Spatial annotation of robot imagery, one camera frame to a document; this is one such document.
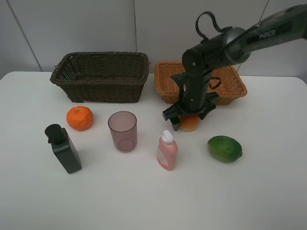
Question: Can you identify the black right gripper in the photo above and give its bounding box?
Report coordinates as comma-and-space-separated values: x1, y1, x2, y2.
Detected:
163, 70, 219, 131

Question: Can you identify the red yellow peach fruit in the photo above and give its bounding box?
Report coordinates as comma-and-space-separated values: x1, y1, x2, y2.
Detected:
180, 115, 200, 132

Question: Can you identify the pink lotion bottle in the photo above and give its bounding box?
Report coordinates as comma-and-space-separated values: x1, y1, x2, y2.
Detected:
157, 130, 178, 171

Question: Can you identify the purple translucent plastic cup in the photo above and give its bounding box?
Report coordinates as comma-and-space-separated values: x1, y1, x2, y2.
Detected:
108, 111, 138, 152

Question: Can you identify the green lime fruit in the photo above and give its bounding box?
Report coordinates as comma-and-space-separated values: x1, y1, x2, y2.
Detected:
207, 136, 243, 163

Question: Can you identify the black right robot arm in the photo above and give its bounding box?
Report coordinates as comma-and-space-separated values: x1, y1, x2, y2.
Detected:
163, 4, 307, 131

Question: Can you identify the orange wicker basket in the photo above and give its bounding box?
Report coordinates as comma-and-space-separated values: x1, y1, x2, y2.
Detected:
154, 61, 248, 105

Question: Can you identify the orange mandarin fruit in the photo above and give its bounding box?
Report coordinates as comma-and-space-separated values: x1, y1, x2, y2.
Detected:
66, 106, 94, 131

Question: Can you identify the dark brown wicker basket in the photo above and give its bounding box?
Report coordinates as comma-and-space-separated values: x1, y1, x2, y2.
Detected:
50, 52, 149, 104

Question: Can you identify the black pump bottle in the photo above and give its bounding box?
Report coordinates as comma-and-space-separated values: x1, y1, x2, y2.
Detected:
45, 124, 82, 174

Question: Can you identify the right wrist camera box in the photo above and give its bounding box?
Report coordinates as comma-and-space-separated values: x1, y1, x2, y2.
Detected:
171, 72, 187, 88

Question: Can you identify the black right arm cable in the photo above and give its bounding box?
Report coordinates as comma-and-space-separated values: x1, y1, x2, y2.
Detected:
195, 11, 233, 40

